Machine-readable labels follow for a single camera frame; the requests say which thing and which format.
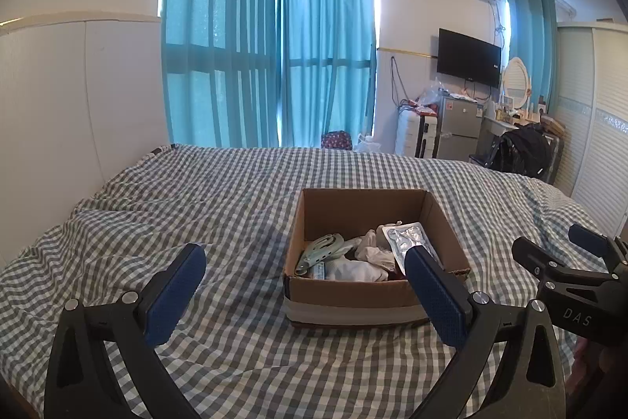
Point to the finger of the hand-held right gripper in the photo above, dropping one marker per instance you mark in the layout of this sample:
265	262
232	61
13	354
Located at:
532	257
588	238

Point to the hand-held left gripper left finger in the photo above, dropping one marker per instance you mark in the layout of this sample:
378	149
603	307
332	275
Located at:
174	291

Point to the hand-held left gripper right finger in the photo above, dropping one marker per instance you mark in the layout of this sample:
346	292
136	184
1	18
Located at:
436	296

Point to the silver blister pack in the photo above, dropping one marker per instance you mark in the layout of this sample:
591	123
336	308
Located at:
405	238

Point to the white tissue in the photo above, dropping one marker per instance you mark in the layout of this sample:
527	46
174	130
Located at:
373	244

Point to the white and grey sock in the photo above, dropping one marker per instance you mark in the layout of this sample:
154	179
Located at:
355	272

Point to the brown cardboard box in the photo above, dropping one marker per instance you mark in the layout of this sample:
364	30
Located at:
343	298

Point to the mint green utility knife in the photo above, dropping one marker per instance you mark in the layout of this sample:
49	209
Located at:
319	251

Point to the grey checked blanket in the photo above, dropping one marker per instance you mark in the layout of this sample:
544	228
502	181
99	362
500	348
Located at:
171	203

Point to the black backpack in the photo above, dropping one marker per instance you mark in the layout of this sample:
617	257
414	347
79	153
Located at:
522	151

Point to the white wardrobe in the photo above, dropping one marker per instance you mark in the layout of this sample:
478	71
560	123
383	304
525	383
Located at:
593	129

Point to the white dressing table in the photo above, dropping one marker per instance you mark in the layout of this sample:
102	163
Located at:
493	134

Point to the silver small fridge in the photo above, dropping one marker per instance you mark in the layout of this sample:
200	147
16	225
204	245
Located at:
458	129

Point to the white suitcase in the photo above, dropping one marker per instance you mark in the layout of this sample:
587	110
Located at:
409	132

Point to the oval white mirror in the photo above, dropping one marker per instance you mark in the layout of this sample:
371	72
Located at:
516	78

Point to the red patterned bag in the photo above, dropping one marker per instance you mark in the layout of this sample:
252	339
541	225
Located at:
336	140

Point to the clear plastic bag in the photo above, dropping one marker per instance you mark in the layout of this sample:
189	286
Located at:
431	92

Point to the narrow blue curtain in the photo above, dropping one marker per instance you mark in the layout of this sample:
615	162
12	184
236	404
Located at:
532	36

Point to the wide blue curtain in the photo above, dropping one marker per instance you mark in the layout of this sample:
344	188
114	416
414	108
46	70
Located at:
216	31

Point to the black wall television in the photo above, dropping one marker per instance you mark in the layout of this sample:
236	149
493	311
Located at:
468	57

